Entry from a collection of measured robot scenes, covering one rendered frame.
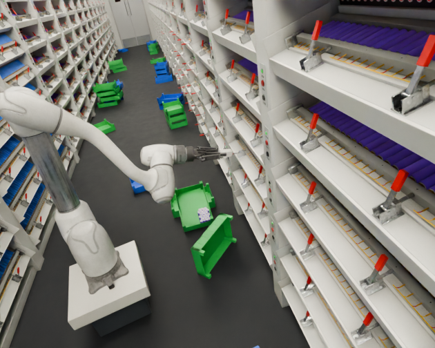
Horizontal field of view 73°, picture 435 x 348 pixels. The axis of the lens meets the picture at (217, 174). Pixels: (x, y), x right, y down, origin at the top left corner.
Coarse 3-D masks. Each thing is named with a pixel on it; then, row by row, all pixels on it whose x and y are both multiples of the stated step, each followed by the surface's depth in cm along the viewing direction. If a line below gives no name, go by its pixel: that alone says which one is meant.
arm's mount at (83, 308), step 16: (128, 256) 144; (80, 272) 140; (80, 288) 132; (128, 288) 127; (144, 288) 127; (80, 304) 124; (96, 304) 123; (112, 304) 123; (128, 304) 127; (80, 320) 120
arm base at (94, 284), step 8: (120, 264) 136; (112, 272) 131; (120, 272) 133; (128, 272) 135; (88, 280) 131; (96, 280) 129; (104, 280) 128; (112, 280) 128; (88, 288) 129; (96, 288) 128; (112, 288) 128
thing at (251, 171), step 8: (232, 136) 164; (232, 144) 164; (248, 152) 151; (240, 160) 149; (248, 160) 146; (248, 168) 141; (256, 168) 138; (248, 176) 140; (256, 176) 134; (264, 184) 127; (264, 192) 123; (264, 200) 114
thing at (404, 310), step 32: (288, 160) 95; (288, 192) 91; (320, 192) 82; (320, 224) 77; (352, 224) 70; (352, 256) 67; (384, 256) 56; (384, 288) 59; (416, 288) 54; (384, 320) 55; (416, 320) 53
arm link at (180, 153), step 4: (176, 148) 139; (180, 148) 139; (184, 148) 140; (176, 152) 138; (180, 152) 139; (184, 152) 139; (176, 156) 138; (180, 156) 139; (184, 156) 139; (176, 160) 139; (180, 160) 140; (184, 160) 140
